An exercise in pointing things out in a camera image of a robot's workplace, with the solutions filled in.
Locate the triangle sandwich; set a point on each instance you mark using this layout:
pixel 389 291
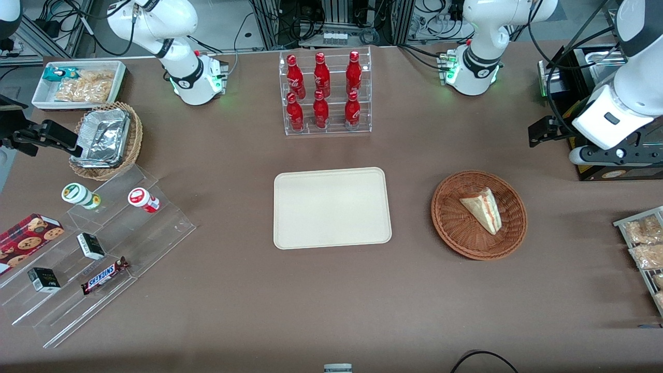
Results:
pixel 484 210

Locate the white rectangular bin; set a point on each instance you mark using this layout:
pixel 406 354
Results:
pixel 42 98

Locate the white power strip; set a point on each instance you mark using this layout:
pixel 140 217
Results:
pixel 334 38

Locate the brown wicker basket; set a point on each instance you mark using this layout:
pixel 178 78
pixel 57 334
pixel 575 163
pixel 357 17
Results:
pixel 450 228

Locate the red lid white bottle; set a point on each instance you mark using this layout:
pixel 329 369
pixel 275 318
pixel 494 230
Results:
pixel 142 199

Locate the aluminium frame rack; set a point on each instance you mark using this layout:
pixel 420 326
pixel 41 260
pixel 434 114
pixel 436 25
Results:
pixel 336 15

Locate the red cola bottle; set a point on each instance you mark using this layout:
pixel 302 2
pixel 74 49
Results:
pixel 321 76
pixel 320 113
pixel 352 113
pixel 294 77
pixel 295 115
pixel 354 73

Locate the cream plastic tray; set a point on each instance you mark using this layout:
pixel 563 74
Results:
pixel 331 208

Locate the small black carton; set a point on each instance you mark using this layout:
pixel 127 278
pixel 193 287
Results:
pixel 91 246
pixel 44 280

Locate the clear acrylic stepped display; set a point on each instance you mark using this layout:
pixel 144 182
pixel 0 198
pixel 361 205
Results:
pixel 150 233

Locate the snickers chocolate bar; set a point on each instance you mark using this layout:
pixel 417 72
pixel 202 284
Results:
pixel 103 276

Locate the teal snack packet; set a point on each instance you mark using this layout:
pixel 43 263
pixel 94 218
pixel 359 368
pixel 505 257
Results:
pixel 54 73

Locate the tan wicker basket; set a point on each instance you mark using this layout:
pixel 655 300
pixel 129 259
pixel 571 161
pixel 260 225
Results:
pixel 135 140

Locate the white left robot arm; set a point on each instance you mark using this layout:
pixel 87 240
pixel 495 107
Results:
pixel 481 31

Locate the red cookie box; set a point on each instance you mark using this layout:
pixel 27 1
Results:
pixel 26 241

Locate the aluminium foil container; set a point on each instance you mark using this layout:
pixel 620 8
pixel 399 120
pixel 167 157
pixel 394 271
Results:
pixel 103 137

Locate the clear bag of crackers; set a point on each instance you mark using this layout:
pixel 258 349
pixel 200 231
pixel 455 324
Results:
pixel 88 87

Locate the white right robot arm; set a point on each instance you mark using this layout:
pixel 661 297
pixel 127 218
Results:
pixel 176 57

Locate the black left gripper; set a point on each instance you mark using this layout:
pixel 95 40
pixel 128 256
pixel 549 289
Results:
pixel 560 128

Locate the clear acrylic bottle rack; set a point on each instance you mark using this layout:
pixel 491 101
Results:
pixel 334 127

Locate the black box appliance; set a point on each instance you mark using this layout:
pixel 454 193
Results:
pixel 580 72

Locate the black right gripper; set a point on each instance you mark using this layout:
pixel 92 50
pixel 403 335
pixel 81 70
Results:
pixel 11 126

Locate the green lid white cup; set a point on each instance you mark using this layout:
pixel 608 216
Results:
pixel 77 195

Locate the clear bag of snacks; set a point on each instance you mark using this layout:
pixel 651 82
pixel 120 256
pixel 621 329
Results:
pixel 648 256
pixel 645 230

